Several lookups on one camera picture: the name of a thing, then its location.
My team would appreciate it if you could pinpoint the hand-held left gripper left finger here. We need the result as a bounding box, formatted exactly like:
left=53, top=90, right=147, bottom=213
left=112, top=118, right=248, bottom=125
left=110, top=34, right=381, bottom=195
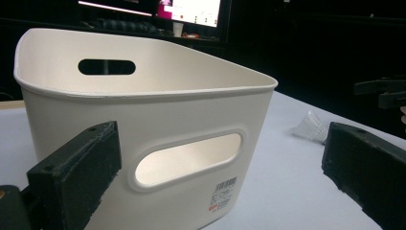
left=26, top=120, right=123, bottom=230

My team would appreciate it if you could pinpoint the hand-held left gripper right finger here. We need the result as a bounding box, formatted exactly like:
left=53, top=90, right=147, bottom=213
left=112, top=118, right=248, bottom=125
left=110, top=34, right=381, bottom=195
left=321, top=121, right=406, bottom=230

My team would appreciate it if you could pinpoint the white plastic storage basket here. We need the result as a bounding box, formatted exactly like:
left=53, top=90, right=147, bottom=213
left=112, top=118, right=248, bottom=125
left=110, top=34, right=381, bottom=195
left=12, top=27, right=279, bottom=230

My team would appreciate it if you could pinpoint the black keyboard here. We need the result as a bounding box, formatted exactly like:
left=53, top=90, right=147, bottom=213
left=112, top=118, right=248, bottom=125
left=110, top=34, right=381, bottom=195
left=94, top=17, right=163, bottom=35

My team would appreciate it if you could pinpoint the white paper cup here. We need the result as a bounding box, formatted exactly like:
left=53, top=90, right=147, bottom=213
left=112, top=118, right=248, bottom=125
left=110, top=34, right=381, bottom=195
left=172, top=21, right=185, bottom=38

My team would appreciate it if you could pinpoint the computer monitor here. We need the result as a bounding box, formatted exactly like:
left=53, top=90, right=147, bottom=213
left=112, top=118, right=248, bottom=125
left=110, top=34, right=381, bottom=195
left=78, top=0, right=233, bottom=42

